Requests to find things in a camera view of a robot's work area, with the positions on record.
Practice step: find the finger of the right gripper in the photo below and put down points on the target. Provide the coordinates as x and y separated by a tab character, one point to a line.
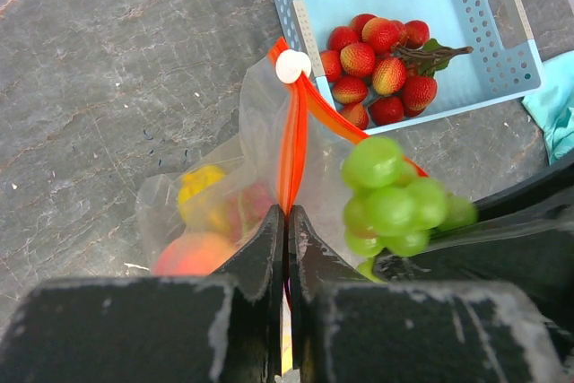
524	237

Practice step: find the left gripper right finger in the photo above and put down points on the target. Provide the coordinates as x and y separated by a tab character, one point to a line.
346	328

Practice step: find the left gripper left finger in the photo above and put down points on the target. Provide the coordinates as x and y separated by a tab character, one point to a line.
225	327

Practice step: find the orange peach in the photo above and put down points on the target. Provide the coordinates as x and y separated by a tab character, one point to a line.
194	254

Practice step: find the yellow star fruit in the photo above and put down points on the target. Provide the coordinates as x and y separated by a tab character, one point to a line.
200	205

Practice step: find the green grape bunch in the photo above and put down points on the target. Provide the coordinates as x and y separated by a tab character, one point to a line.
393	207

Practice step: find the clear zip top bag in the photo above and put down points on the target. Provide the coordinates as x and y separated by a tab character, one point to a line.
288	138

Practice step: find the red strawberry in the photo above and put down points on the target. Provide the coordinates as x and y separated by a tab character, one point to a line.
350	90
381	34
358	59

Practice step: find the teal cloth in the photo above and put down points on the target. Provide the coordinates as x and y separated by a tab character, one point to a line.
551	107

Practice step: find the light blue plastic basket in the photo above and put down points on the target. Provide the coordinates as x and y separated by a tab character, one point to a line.
453	55

